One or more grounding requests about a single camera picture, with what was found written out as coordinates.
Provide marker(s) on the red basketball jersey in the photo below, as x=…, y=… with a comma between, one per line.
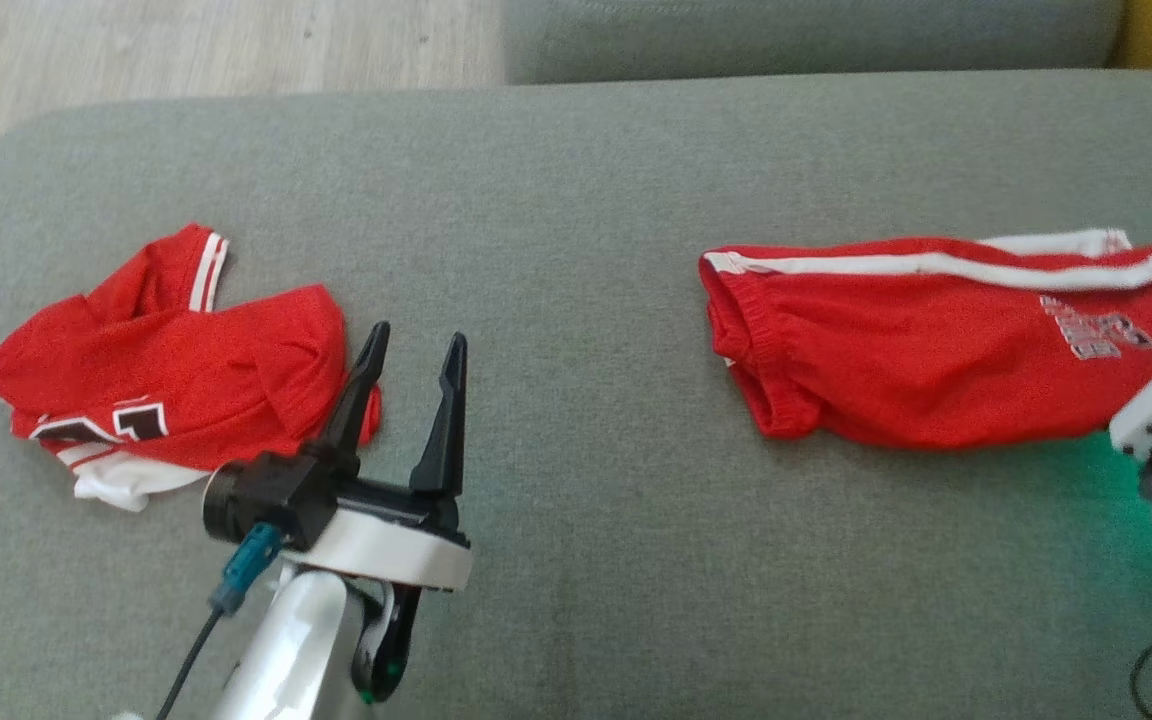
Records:
x=166, y=370

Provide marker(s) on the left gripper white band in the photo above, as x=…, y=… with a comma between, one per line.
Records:
x=386, y=545

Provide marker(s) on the large grey sofa seat cushion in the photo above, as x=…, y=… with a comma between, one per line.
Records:
x=586, y=450

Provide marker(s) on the red Bulls basketball shorts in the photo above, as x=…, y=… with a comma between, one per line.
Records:
x=916, y=350

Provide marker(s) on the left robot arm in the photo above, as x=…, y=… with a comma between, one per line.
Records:
x=286, y=650

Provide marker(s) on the grey sofa back cushion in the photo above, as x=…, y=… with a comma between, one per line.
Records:
x=806, y=35

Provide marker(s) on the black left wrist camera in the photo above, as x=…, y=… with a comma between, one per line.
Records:
x=266, y=495

